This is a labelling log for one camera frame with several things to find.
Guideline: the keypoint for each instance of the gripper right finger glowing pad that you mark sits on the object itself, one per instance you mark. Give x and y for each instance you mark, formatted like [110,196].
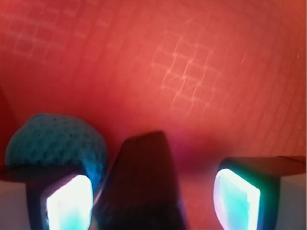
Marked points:
[261,193]

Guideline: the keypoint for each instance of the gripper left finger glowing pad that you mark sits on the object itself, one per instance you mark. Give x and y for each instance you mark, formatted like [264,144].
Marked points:
[45,198]

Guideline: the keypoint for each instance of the black box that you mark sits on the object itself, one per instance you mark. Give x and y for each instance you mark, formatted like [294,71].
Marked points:
[141,191]

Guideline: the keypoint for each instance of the blue textured ball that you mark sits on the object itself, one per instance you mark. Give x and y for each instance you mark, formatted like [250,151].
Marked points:
[48,139]

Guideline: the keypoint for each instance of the red plastic tray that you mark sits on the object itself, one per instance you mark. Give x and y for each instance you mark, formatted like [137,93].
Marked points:
[219,77]

